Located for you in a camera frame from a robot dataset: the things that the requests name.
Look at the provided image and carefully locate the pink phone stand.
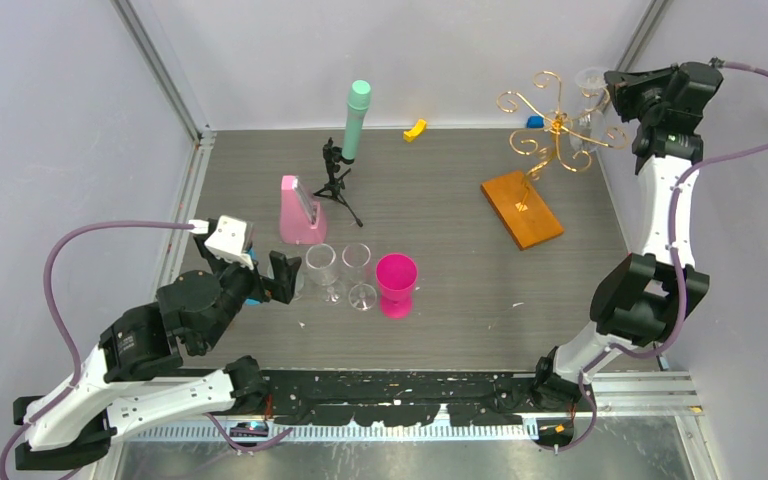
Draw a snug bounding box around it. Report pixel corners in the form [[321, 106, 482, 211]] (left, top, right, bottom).
[[279, 175, 327, 245]]

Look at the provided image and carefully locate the clear tall wine glass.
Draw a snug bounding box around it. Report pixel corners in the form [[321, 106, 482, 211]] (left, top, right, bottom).
[[569, 67, 610, 156]]

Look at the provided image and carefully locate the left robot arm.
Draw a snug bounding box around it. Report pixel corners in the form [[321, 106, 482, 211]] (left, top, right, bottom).
[[13, 251, 302, 471]]

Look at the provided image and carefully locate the blue block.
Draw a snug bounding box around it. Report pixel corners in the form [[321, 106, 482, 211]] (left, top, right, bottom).
[[525, 115, 545, 129]]

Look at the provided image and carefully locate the yellow banana toy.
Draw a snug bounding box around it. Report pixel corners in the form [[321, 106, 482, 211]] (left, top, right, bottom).
[[402, 118, 427, 143]]

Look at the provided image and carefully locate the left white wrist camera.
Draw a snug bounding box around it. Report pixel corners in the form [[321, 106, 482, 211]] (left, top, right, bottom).
[[187, 215, 254, 269]]

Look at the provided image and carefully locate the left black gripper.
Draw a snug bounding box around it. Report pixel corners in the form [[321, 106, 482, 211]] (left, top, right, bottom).
[[200, 233, 303, 351]]

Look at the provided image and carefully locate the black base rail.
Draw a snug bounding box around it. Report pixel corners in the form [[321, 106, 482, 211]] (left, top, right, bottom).
[[178, 368, 597, 429]]

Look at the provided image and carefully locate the orange wooden rack base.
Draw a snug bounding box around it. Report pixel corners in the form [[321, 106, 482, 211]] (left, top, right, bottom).
[[480, 171, 564, 250]]

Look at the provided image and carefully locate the clear ribbed wine glass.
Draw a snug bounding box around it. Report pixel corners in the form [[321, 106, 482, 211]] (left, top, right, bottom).
[[293, 272, 305, 301]]

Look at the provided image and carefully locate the gold wine glass rack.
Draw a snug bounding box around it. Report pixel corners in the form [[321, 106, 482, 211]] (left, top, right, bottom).
[[496, 70, 629, 182]]

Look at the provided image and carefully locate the smartphone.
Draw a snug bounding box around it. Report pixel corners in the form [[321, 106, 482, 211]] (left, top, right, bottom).
[[292, 176, 317, 225]]

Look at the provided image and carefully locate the green microphone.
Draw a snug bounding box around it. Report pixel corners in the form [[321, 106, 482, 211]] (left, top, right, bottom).
[[341, 80, 372, 164]]

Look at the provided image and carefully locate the clear flute wine glass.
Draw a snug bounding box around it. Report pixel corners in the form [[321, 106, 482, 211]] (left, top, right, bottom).
[[341, 243, 378, 312]]

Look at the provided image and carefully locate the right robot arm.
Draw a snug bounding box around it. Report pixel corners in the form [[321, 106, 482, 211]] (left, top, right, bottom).
[[529, 61, 723, 411]]

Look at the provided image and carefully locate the pink wine glass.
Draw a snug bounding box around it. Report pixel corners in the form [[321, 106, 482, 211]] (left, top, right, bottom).
[[375, 253, 419, 319]]

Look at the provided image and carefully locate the black tripod stand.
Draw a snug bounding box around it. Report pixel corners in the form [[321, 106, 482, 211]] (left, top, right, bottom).
[[313, 137, 364, 228]]

